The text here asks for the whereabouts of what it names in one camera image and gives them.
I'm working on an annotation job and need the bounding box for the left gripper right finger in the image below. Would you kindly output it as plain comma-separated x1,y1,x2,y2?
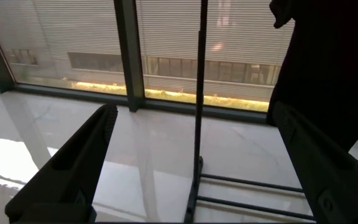
272,101,358,223

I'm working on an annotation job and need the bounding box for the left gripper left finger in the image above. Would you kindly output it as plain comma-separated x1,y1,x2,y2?
4,103,119,223

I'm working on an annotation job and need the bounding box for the black garment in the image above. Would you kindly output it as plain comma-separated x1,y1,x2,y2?
265,0,358,153

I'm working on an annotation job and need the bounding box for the black clothes rack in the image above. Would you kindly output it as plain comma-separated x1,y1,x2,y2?
183,0,316,223

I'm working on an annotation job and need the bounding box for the window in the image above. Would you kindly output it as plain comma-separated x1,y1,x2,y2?
0,0,358,139

